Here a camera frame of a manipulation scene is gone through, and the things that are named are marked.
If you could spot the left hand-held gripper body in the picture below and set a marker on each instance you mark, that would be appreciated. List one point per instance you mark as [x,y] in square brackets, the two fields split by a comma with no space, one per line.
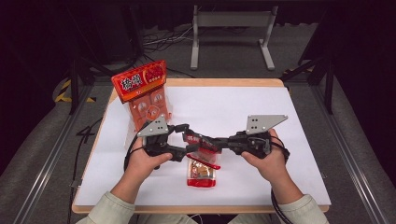
[155,143]

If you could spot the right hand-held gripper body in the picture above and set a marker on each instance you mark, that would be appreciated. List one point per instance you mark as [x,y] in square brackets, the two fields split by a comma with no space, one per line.
[252,143]

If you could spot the small red black packet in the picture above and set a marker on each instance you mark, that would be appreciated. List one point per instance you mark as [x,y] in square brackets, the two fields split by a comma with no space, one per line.
[202,144]

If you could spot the clear plastic storage box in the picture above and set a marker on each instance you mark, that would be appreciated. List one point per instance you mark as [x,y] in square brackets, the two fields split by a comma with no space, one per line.
[130,127]

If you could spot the large orange snack packet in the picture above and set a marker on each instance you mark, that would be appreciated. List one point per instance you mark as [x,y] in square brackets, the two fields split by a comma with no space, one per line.
[140,82]

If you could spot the person's left hand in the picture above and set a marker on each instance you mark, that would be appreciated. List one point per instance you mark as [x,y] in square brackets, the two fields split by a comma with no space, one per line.
[141,166]

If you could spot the person's right hand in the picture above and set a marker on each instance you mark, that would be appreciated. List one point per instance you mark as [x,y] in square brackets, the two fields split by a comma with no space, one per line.
[271,166]

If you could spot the small red-white snack packet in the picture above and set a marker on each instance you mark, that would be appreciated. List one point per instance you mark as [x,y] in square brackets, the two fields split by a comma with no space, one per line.
[200,177]

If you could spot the white table mat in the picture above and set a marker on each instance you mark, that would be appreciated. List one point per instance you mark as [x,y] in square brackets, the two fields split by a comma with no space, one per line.
[218,102]

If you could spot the black tripod stand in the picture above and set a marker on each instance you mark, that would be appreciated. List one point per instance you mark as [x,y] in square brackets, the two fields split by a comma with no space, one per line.
[74,84]
[328,84]

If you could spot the yellow black hazard tape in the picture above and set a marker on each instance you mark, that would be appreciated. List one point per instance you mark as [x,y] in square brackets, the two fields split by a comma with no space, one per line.
[63,90]

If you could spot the white metal stand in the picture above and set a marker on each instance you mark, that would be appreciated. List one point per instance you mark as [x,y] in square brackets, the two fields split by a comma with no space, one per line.
[233,19]

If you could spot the aluminium rail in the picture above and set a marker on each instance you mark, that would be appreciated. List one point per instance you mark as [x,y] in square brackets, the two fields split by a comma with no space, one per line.
[345,146]
[53,155]

